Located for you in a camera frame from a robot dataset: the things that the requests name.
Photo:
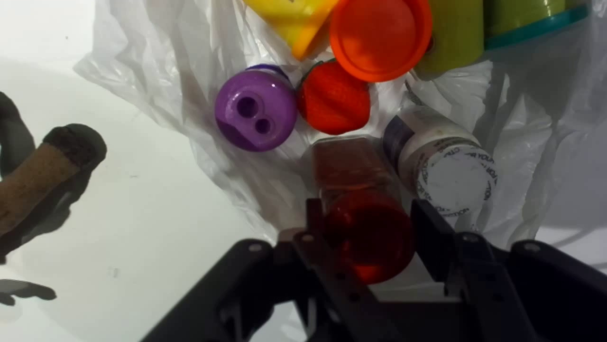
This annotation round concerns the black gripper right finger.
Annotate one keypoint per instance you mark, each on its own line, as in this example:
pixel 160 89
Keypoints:
pixel 530 294

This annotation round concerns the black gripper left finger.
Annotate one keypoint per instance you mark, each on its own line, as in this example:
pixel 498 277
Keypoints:
pixel 242 292

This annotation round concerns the white pill bottle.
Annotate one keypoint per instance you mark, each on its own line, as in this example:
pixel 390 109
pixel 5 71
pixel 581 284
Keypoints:
pixel 439 163

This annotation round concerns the spice jar with orange lid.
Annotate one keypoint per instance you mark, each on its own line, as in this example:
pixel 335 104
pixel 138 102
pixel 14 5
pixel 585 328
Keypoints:
pixel 363 216

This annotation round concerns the brown plush moose toy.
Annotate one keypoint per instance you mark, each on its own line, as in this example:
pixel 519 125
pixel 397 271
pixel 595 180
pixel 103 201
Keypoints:
pixel 41 184

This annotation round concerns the red toy ball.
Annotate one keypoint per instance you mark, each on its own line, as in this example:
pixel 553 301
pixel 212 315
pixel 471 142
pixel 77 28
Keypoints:
pixel 333 102

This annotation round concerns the green play dough tub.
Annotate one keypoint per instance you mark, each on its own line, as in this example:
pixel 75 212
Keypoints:
pixel 466 30

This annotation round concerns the orange toy cup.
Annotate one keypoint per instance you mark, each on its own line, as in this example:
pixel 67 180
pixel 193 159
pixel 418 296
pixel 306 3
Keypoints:
pixel 378 41

